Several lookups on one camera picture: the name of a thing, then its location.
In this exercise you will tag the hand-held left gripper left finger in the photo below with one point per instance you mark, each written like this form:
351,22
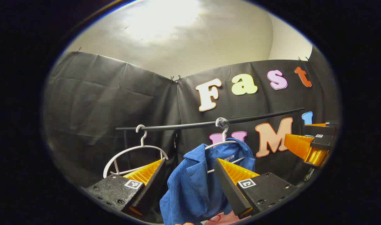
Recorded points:
151,190

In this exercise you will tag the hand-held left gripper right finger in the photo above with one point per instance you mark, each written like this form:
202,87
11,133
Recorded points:
229,190

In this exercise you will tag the black clothes rail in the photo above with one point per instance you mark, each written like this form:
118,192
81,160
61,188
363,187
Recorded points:
184,126

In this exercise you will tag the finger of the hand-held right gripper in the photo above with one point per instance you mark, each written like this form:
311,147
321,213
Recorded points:
321,143
318,129

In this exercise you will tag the white plastic hanger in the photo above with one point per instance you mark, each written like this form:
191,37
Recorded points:
142,140
222,123

